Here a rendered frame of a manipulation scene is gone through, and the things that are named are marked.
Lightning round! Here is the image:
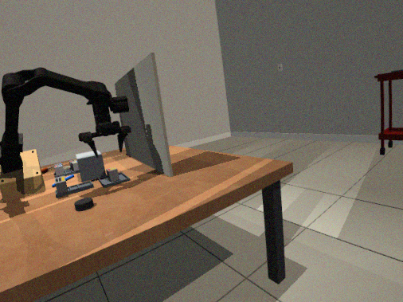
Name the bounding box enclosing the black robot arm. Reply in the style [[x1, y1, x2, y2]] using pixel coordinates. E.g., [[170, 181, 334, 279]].
[[0, 67, 129, 174]]

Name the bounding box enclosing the black short cylinder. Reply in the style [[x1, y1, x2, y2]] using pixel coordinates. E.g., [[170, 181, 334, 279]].
[[74, 198, 94, 211]]

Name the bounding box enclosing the grey flat panel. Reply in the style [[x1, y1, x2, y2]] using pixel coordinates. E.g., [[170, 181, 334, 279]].
[[114, 53, 173, 177]]

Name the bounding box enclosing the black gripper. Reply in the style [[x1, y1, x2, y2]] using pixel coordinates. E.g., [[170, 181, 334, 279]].
[[78, 115, 131, 158]]

